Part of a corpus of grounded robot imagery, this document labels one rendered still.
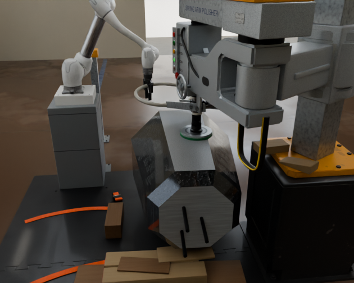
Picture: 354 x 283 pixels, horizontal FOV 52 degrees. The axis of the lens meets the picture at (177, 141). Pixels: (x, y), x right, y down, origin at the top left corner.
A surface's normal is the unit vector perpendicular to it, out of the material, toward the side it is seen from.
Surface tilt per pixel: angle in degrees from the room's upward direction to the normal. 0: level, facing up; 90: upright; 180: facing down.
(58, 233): 0
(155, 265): 0
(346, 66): 90
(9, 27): 90
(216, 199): 90
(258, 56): 90
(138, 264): 0
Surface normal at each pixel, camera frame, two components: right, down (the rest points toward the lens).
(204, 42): 0.36, 0.39
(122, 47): 0.13, 0.41
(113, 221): 0.00, -0.91
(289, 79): 0.66, 0.31
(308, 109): -0.81, 0.25
